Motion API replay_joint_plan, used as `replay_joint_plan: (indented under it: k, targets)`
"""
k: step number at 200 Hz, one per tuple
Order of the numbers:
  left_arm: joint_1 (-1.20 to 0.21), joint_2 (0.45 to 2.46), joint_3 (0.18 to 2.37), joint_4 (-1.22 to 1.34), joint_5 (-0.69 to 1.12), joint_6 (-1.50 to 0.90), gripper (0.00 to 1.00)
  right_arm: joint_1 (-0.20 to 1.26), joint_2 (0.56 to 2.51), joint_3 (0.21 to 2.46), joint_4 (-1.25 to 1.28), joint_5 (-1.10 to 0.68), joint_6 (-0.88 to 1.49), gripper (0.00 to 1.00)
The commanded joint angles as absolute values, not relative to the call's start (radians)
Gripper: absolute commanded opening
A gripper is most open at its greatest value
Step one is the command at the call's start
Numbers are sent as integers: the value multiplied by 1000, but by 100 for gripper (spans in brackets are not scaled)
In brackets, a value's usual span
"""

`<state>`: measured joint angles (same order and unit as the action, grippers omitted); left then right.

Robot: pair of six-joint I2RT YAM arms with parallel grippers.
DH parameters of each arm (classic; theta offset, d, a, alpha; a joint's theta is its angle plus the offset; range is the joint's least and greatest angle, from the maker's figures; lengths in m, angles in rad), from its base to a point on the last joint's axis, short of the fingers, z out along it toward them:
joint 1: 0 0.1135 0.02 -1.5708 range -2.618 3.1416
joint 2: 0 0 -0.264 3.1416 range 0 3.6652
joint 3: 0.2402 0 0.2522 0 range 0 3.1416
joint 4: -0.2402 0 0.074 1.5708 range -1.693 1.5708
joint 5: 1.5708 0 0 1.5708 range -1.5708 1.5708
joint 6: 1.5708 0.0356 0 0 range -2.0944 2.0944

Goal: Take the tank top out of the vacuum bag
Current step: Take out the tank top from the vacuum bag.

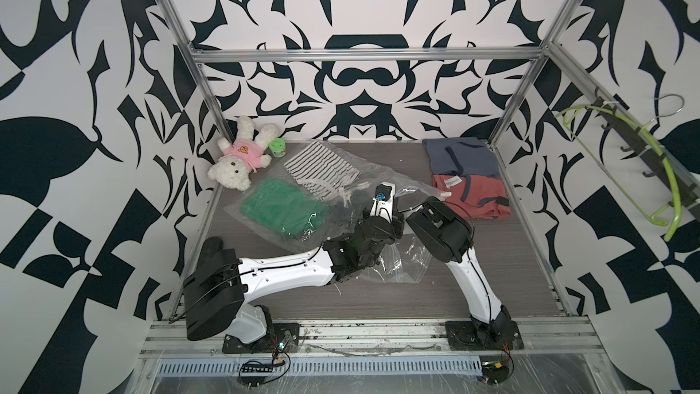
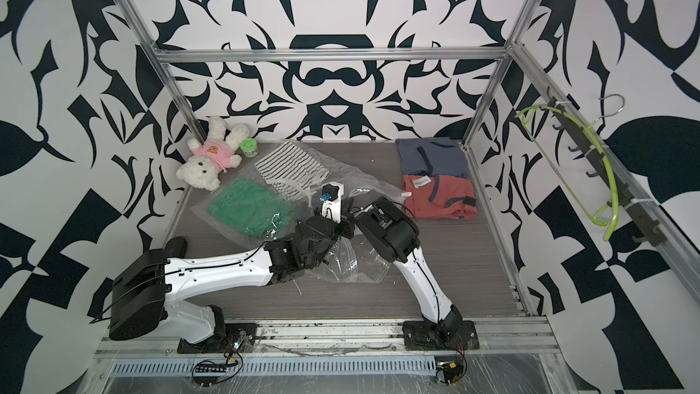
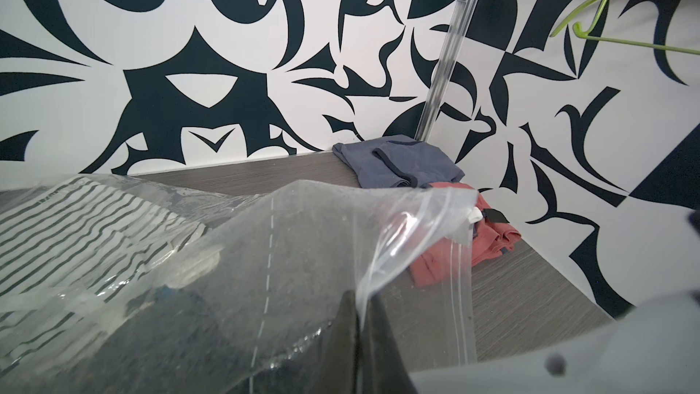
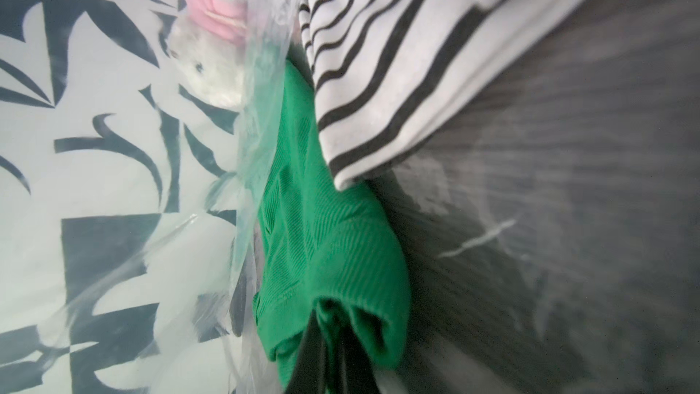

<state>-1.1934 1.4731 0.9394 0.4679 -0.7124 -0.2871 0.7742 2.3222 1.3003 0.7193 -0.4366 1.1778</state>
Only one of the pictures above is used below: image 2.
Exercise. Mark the red tank top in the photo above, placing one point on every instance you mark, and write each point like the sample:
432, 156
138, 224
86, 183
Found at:
440, 197

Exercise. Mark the striped white black garment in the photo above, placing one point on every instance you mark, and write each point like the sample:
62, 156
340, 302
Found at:
291, 170

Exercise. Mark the white slotted cable duct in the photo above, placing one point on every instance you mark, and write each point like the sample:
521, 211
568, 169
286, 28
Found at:
282, 366

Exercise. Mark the white teddy bear pink shirt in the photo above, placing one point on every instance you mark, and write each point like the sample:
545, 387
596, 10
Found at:
216, 155

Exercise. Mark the green garment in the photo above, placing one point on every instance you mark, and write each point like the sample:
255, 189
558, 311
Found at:
250, 208

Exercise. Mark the aluminium cage frame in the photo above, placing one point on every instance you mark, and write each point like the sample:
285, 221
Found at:
678, 251

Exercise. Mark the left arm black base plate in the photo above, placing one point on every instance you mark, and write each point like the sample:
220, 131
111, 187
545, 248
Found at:
239, 337

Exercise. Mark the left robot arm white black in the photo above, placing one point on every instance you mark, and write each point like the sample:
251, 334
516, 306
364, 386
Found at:
152, 295

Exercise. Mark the metal wire hanger hook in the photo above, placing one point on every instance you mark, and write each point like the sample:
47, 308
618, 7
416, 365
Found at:
605, 111

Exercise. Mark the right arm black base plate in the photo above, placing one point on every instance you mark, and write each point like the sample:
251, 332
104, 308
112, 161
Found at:
422, 335

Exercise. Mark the black wall hook rack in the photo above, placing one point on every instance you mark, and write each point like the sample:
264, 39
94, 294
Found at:
633, 205

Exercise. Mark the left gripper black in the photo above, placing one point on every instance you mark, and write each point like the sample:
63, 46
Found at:
344, 226

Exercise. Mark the black oblong case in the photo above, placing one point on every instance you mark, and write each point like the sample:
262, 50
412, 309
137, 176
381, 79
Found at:
176, 247

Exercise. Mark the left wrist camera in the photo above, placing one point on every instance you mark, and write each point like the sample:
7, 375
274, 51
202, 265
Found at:
331, 198

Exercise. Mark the blue tank top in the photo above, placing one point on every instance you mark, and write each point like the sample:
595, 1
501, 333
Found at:
432, 157

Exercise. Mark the clear plastic vacuum bag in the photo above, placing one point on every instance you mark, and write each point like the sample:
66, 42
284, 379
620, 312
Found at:
359, 190

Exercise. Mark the green clothes hanger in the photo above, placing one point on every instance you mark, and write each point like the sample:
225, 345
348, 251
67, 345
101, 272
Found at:
587, 145

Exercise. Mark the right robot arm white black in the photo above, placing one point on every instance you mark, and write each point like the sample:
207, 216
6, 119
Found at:
392, 232

